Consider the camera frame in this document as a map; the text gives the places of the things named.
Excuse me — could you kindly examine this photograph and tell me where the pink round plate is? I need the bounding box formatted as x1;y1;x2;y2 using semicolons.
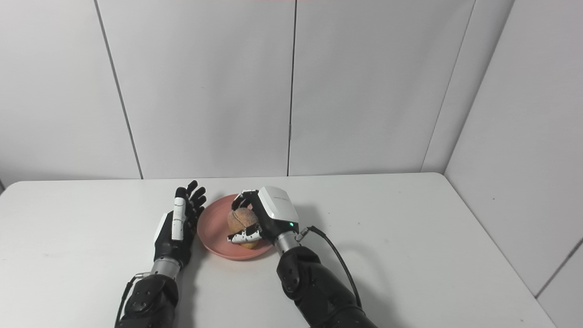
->
197;194;275;261

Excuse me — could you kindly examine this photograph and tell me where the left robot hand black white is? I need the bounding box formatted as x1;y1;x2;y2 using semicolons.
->
153;180;207;269

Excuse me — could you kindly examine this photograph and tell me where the brown bread roll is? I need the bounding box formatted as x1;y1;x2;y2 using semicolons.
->
227;207;261;250

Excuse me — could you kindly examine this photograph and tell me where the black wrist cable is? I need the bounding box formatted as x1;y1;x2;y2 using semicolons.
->
114;272;151;327
295;226;363;309

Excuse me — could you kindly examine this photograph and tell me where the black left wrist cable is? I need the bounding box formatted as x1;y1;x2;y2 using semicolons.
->
114;272;151;327

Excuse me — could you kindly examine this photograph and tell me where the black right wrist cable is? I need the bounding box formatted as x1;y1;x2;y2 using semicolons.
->
295;226;363;309

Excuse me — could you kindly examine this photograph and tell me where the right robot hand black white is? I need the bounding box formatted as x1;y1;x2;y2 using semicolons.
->
227;186;300;245

